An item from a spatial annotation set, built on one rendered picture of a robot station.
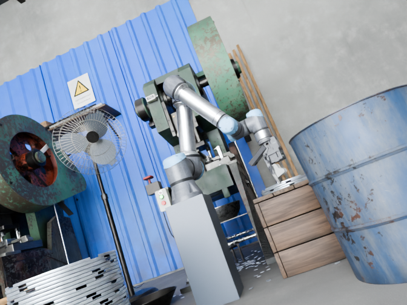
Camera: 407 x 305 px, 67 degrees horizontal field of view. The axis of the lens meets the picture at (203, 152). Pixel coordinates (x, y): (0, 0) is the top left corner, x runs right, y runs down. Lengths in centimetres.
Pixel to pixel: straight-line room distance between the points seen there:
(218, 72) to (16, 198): 176
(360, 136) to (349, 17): 311
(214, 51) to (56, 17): 334
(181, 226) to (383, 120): 87
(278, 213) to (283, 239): 11
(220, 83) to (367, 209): 132
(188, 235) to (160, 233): 215
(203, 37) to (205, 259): 137
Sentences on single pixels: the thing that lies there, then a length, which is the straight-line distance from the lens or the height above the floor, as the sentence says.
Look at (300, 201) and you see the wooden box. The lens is 141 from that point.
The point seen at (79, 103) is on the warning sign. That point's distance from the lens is 421.
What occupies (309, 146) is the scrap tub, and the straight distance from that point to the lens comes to 100.
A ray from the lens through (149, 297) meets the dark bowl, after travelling 202.
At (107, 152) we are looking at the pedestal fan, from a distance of 271.
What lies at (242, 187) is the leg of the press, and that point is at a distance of 191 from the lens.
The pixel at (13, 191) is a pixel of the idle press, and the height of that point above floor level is 104.
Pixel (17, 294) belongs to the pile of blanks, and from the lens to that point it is 95.
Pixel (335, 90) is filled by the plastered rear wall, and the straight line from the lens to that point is 361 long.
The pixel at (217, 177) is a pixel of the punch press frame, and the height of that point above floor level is 58.
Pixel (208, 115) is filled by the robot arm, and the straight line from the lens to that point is 142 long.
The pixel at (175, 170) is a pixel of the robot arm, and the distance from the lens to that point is 143.
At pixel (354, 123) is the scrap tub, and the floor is 43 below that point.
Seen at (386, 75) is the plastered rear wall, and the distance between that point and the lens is 377.
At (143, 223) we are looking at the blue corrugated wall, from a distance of 361.
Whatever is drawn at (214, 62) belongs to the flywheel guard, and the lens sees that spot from 203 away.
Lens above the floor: 30
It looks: 13 degrees up
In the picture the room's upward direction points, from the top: 20 degrees counter-clockwise
